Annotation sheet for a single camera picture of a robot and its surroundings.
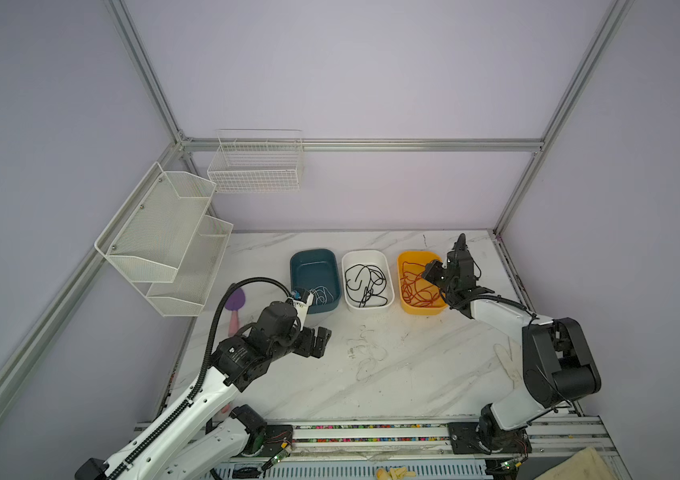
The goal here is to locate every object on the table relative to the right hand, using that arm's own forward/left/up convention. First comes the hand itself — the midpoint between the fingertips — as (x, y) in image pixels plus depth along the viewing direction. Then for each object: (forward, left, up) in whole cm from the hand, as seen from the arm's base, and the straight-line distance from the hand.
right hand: (424, 262), depth 93 cm
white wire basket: (+26, +54, +21) cm, 63 cm away
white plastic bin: (+12, +14, -12) cm, 22 cm away
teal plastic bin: (+5, +36, -12) cm, 39 cm away
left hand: (-26, +33, +5) cm, 42 cm away
